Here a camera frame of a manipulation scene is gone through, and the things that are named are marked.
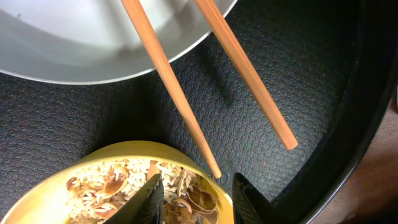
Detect wooden chopstick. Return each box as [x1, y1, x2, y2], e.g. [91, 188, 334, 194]
[195, 0, 298, 150]
[122, 0, 222, 178]

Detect round black serving tray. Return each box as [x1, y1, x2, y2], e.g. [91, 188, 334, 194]
[1, 0, 397, 223]

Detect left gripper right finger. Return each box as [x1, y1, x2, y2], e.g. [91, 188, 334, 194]
[232, 172, 290, 224]

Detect right wooden chopstick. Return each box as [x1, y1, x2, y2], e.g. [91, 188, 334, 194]
[195, 0, 298, 150]

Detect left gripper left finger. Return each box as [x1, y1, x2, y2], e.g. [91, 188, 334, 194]
[104, 174, 164, 224]

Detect yellow bowl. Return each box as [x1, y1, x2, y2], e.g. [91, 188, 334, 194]
[1, 141, 234, 224]

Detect white round plate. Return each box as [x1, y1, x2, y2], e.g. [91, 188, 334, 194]
[0, 0, 239, 85]

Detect food scraps with rice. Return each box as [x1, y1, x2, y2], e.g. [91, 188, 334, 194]
[66, 159, 219, 223]

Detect left wooden chopstick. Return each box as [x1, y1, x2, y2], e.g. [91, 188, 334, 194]
[122, 0, 222, 178]

